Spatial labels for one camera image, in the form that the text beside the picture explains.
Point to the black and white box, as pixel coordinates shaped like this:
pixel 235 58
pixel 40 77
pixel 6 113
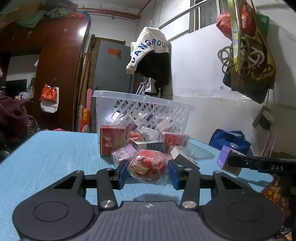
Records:
pixel 185 160

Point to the red box with gold print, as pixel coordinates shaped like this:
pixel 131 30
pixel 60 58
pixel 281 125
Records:
pixel 113 139

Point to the white gauze roll packet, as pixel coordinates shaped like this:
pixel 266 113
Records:
pixel 161 126

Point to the blue fabric bag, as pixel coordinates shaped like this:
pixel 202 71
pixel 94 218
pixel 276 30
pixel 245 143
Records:
pixel 222 139

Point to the white plastic basket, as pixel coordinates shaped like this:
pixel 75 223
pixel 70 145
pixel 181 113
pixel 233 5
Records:
pixel 104 109

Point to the black garment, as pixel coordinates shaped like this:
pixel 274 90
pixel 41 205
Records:
pixel 155 67

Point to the red hanging bag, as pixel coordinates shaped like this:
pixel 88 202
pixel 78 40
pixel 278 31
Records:
pixel 225 23

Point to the olive brown hanging bag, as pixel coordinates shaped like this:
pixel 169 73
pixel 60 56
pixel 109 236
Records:
pixel 263 76

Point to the green hanging bag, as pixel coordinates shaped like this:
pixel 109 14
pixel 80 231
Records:
pixel 263 22

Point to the orange and white plastic bag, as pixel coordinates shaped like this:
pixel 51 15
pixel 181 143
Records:
pixel 48 95

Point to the white hoodie with blue letters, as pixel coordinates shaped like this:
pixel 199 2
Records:
pixel 150 37

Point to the grey door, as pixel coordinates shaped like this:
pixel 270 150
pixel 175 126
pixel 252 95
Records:
pixel 111 71

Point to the small red packet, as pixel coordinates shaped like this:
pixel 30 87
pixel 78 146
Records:
pixel 135 138

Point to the window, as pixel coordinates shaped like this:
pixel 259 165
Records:
pixel 205 14

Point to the red round item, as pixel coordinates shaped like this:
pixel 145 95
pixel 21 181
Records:
pixel 148 164

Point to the red and yellow packet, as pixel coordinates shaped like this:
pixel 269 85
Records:
pixel 85 118

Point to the wall socket with charger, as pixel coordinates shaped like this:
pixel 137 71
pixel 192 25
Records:
pixel 263 117

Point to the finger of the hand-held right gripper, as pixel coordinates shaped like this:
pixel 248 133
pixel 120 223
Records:
pixel 242 161

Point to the metal clothes rail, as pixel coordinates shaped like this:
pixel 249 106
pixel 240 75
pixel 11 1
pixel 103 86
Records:
pixel 178 15

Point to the dark hanging bag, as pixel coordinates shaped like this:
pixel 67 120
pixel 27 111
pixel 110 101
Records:
pixel 256 97

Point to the metal crutch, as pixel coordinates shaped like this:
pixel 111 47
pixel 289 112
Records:
pixel 141 88

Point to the red printed bag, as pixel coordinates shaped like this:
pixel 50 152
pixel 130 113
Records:
pixel 272 194

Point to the brown wooden wardrobe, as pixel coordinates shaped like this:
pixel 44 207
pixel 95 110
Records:
pixel 62 69

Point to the green cloth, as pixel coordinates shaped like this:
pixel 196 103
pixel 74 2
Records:
pixel 34 18

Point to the dark blue and white box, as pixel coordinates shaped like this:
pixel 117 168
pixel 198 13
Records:
pixel 150 146

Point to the black television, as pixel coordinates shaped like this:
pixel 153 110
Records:
pixel 16 88

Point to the wooden sticks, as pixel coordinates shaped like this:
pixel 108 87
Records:
pixel 85 81

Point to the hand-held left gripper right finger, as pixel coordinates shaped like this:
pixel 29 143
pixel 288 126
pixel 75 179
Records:
pixel 173 175

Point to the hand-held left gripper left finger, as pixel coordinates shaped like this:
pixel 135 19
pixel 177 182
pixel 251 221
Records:
pixel 122 173

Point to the red and white box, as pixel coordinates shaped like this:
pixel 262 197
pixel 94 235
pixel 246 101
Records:
pixel 175 141

